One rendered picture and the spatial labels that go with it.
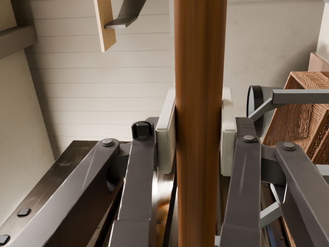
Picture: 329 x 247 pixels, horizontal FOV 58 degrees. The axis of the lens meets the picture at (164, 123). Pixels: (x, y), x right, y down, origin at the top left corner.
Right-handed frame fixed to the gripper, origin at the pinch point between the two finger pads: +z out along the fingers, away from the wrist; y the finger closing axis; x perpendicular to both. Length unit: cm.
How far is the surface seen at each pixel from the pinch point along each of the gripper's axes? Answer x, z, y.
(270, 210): -39, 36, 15
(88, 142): -89, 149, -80
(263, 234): -84, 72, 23
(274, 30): -47, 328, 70
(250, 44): -62, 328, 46
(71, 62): -79, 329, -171
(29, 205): -88, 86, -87
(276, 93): -29, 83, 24
